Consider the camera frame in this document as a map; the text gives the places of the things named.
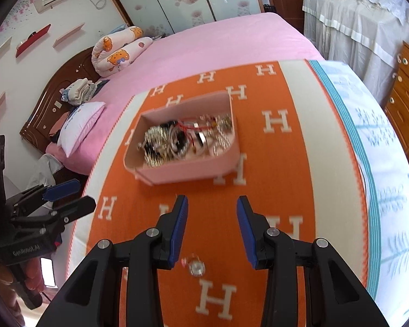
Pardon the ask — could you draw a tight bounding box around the silver oval stone ring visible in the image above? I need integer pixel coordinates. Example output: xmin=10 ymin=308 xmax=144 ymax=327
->
xmin=182 ymin=253 xmax=206 ymax=277

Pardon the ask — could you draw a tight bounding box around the dark wooden headboard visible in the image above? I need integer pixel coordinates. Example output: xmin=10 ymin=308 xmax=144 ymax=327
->
xmin=19 ymin=46 xmax=103 ymax=155

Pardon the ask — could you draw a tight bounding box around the folded beige clothes stack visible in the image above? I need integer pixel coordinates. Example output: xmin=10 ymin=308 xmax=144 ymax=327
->
xmin=59 ymin=78 xmax=100 ymax=106

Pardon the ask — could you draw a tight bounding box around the white lace furniture cover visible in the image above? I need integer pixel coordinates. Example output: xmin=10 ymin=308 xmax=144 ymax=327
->
xmin=301 ymin=0 xmax=409 ymax=96

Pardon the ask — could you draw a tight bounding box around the white pillow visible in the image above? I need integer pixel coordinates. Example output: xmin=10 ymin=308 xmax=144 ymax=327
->
xmin=58 ymin=102 xmax=106 ymax=158

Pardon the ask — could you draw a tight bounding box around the white teal leaf tablecloth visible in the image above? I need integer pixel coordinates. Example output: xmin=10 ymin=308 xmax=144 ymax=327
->
xmin=306 ymin=59 xmax=409 ymax=314

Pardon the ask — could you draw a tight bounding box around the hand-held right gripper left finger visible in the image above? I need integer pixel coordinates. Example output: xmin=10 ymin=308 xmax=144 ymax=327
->
xmin=36 ymin=194 xmax=189 ymax=327

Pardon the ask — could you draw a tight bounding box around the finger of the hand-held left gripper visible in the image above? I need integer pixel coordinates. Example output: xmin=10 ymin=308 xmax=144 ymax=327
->
xmin=12 ymin=196 xmax=97 ymax=235
xmin=6 ymin=179 xmax=81 ymax=212

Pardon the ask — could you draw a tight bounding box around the red wall shelf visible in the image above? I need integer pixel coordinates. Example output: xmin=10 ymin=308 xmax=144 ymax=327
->
xmin=15 ymin=23 xmax=52 ymax=59

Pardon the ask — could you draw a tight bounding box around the pink bed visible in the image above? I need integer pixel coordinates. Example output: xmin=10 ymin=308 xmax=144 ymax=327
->
xmin=46 ymin=11 xmax=325 ymax=175

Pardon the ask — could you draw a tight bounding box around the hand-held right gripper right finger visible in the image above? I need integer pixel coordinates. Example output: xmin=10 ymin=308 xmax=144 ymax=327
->
xmin=236 ymin=196 xmax=391 ymax=327

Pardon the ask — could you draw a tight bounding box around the orange letter print blanket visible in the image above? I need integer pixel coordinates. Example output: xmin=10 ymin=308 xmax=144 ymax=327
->
xmin=66 ymin=59 xmax=369 ymax=327

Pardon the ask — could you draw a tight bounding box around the red bangle with string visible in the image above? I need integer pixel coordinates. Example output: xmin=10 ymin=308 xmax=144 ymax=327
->
xmin=176 ymin=117 xmax=219 ymax=134

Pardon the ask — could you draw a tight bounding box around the orange wooden cabinet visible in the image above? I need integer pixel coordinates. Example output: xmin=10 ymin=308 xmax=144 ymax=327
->
xmin=383 ymin=40 xmax=409 ymax=165

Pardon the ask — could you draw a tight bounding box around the person's left hand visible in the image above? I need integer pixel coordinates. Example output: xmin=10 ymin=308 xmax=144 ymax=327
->
xmin=21 ymin=257 xmax=46 ymax=293

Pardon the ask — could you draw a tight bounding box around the pink jewelry box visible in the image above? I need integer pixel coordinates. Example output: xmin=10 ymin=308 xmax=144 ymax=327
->
xmin=123 ymin=90 xmax=241 ymax=187

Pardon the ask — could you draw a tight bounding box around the crumpled white cloth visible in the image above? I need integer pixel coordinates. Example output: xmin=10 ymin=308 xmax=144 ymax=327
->
xmin=30 ymin=153 xmax=66 ymax=192

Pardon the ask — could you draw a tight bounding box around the black bead bracelet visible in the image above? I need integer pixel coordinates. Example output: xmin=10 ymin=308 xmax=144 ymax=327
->
xmin=163 ymin=120 xmax=192 ymax=159

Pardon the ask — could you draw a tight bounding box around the bear print rolled quilt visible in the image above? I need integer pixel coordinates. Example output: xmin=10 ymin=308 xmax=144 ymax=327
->
xmin=91 ymin=25 xmax=154 ymax=77

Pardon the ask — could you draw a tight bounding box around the white bangle with flower charm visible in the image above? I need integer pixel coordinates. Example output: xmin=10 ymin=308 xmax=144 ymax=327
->
xmin=189 ymin=131 xmax=212 ymax=156

